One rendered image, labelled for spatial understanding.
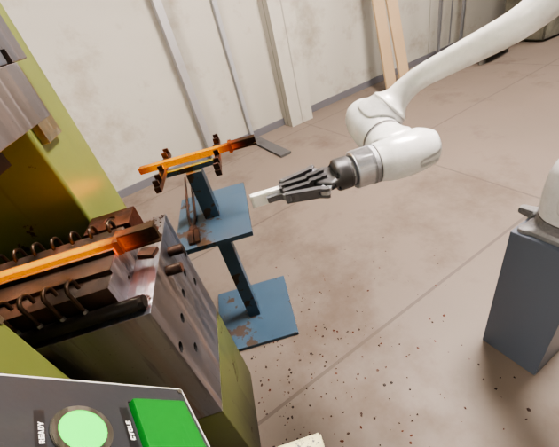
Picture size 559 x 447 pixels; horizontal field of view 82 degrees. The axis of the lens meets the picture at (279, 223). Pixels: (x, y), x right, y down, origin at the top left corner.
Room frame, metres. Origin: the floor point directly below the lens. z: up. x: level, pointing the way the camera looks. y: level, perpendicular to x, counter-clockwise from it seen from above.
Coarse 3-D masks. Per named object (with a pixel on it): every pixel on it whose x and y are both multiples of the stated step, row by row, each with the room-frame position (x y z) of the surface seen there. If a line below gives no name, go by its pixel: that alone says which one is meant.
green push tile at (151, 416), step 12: (132, 408) 0.20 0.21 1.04; (144, 408) 0.20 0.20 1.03; (156, 408) 0.20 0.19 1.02; (168, 408) 0.21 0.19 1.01; (180, 408) 0.21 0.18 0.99; (144, 420) 0.18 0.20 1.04; (156, 420) 0.19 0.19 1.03; (168, 420) 0.19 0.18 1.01; (180, 420) 0.19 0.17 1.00; (192, 420) 0.20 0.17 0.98; (144, 432) 0.17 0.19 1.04; (156, 432) 0.17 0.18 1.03; (168, 432) 0.18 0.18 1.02; (180, 432) 0.18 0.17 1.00; (192, 432) 0.18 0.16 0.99; (144, 444) 0.16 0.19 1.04; (156, 444) 0.16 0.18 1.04; (168, 444) 0.16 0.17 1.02; (180, 444) 0.16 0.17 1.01; (192, 444) 0.17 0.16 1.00; (204, 444) 0.17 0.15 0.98
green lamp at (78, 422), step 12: (60, 420) 0.17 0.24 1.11; (72, 420) 0.17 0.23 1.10; (84, 420) 0.17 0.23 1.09; (96, 420) 0.17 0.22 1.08; (60, 432) 0.16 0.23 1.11; (72, 432) 0.16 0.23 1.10; (84, 432) 0.16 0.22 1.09; (96, 432) 0.16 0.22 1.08; (72, 444) 0.15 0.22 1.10; (84, 444) 0.15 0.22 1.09; (96, 444) 0.15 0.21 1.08
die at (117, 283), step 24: (96, 240) 0.66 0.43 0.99; (0, 264) 0.68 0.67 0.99; (72, 264) 0.58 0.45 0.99; (96, 264) 0.57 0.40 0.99; (120, 264) 0.58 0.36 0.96; (0, 288) 0.58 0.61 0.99; (24, 288) 0.55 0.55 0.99; (72, 288) 0.52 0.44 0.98; (96, 288) 0.50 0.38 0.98; (120, 288) 0.52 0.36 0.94; (0, 312) 0.51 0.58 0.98; (48, 312) 0.49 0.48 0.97; (72, 312) 0.49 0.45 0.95
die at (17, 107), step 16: (16, 64) 0.69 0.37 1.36; (0, 80) 0.61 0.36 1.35; (16, 80) 0.65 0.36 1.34; (0, 96) 0.58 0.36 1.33; (16, 96) 0.62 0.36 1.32; (32, 96) 0.67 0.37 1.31; (0, 112) 0.56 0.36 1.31; (16, 112) 0.59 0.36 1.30; (32, 112) 0.64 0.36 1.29; (48, 112) 0.69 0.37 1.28; (0, 128) 0.53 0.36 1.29; (16, 128) 0.57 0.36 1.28; (0, 144) 0.51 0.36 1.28
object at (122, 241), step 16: (144, 224) 0.62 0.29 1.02; (112, 240) 0.60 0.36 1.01; (128, 240) 0.61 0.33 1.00; (144, 240) 0.61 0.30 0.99; (160, 240) 0.61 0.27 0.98; (48, 256) 0.62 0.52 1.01; (64, 256) 0.60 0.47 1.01; (80, 256) 0.60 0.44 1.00; (0, 272) 0.61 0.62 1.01; (16, 272) 0.59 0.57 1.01
